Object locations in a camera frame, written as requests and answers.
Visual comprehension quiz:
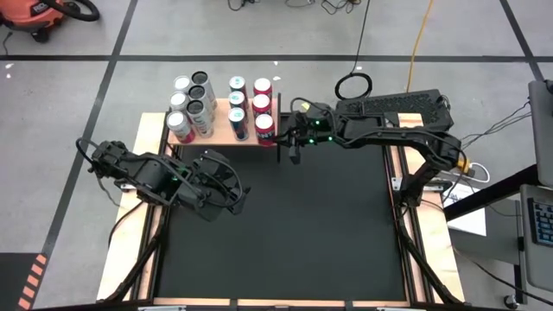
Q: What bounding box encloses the white power cable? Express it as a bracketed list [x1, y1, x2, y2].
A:
[448, 161, 492, 185]

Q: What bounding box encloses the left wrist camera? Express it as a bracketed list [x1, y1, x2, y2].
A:
[200, 149, 232, 174]

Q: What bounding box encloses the black table mat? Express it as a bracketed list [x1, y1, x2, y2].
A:
[155, 112, 407, 301]

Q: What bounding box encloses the black stand beam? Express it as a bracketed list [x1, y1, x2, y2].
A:
[442, 163, 539, 221]

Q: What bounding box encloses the white paper sheet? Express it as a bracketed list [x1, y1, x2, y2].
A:
[442, 181, 488, 237]

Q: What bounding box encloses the silver blue Red Bull can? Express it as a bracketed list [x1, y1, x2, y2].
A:
[227, 75, 250, 98]
[226, 90, 250, 113]
[226, 106, 251, 143]

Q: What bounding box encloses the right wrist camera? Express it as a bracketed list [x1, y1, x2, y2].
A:
[304, 101, 333, 121]

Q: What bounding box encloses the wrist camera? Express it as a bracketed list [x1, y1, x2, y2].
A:
[200, 149, 232, 174]
[304, 101, 333, 121]

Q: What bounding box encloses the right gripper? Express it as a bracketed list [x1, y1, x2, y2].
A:
[272, 116, 342, 166]

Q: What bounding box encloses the black orange striped floor ramp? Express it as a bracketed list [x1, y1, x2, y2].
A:
[0, 251, 49, 311]

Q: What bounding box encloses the red soda can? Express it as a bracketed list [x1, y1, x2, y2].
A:
[254, 112, 277, 147]
[252, 77, 274, 98]

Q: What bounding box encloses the orange Fanta can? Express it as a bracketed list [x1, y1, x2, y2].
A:
[251, 92, 273, 117]

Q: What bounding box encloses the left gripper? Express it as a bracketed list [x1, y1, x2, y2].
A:
[189, 149, 252, 223]

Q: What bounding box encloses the black hanging cable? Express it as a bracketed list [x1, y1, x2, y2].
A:
[352, 0, 372, 73]

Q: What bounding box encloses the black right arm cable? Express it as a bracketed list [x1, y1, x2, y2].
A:
[334, 71, 374, 101]

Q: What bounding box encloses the black perforated computer case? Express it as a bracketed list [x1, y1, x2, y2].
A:
[335, 88, 455, 130]

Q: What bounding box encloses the black vacuum hose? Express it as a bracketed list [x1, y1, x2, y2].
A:
[42, 0, 101, 22]

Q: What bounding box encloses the orange shop vacuum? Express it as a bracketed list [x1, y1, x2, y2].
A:
[0, 0, 66, 43]

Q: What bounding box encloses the wooden shelf with black frame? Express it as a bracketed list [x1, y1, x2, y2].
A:
[166, 92, 283, 163]

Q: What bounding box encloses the grey laptop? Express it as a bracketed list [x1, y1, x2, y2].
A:
[518, 79, 553, 293]

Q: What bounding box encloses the white pink soda can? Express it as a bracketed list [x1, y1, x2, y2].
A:
[172, 74, 194, 94]
[168, 91, 190, 112]
[165, 110, 196, 144]

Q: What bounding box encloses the yellow hanging cable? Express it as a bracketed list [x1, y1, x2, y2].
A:
[405, 0, 435, 94]

